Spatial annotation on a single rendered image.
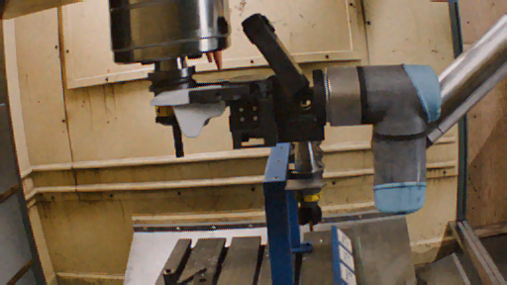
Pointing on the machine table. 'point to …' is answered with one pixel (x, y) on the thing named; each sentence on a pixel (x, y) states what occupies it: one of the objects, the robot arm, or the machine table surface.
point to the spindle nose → (166, 29)
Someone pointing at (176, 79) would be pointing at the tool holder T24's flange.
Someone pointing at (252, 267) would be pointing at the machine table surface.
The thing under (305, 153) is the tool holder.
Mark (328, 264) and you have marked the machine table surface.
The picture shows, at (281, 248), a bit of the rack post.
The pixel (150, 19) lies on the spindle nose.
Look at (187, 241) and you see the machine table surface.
